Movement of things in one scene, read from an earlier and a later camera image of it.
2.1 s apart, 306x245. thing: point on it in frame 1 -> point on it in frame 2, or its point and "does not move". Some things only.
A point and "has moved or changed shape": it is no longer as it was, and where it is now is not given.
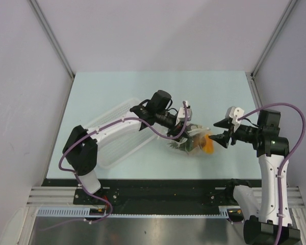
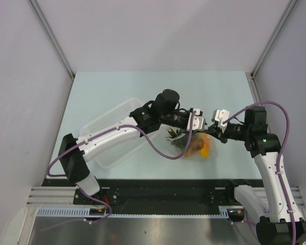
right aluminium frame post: (251, 75) does not move
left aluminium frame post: (41, 18) does not move
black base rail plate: (155, 193) does not move
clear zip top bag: (198, 141) has moved or changed shape
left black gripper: (177, 129) -> (186, 113)
